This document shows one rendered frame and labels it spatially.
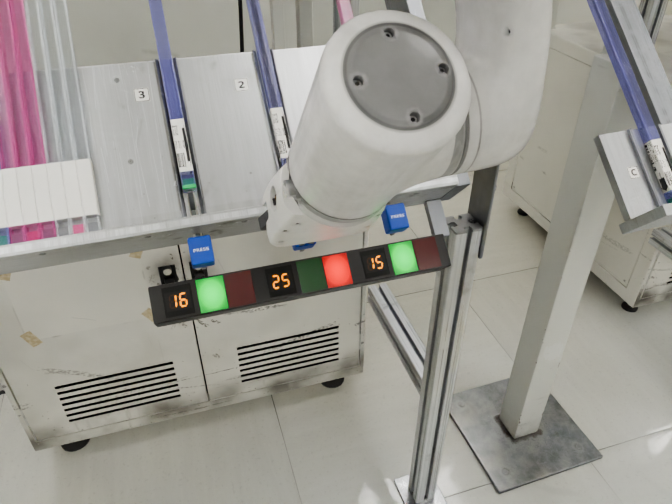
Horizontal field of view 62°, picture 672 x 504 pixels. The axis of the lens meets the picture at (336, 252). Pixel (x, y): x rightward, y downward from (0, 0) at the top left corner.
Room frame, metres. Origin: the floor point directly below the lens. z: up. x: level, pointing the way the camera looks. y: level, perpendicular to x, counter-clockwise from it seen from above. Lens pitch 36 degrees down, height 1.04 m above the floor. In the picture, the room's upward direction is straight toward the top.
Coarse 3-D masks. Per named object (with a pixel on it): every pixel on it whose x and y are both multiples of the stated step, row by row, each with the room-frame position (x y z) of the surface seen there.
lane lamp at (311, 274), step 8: (296, 264) 0.50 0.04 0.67; (304, 264) 0.50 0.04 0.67; (312, 264) 0.50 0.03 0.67; (320, 264) 0.50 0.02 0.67; (304, 272) 0.50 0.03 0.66; (312, 272) 0.50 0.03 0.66; (320, 272) 0.50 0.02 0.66; (304, 280) 0.49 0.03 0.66; (312, 280) 0.49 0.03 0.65; (320, 280) 0.49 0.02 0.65; (304, 288) 0.48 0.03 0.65; (312, 288) 0.48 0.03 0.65; (320, 288) 0.48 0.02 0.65
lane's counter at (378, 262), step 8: (360, 256) 0.52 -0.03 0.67; (368, 256) 0.52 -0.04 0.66; (376, 256) 0.52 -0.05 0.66; (384, 256) 0.52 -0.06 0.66; (368, 264) 0.51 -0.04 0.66; (376, 264) 0.52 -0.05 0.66; (384, 264) 0.52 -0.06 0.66; (368, 272) 0.51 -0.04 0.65; (376, 272) 0.51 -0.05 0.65; (384, 272) 0.51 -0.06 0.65
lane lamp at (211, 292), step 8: (200, 280) 0.47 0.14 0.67; (208, 280) 0.47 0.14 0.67; (216, 280) 0.47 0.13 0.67; (200, 288) 0.46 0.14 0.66; (208, 288) 0.47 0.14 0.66; (216, 288) 0.47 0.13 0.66; (224, 288) 0.47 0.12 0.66; (200, 296) 0.46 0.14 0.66; (208, 296) 0.46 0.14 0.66; (216, 296) 0.46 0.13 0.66; (224, 296) 0.46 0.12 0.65; (200, 304) 0.45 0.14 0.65; (208, 304) 0.45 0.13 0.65; (216, 304) 0.45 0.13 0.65; (224, 304) 0.46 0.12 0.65
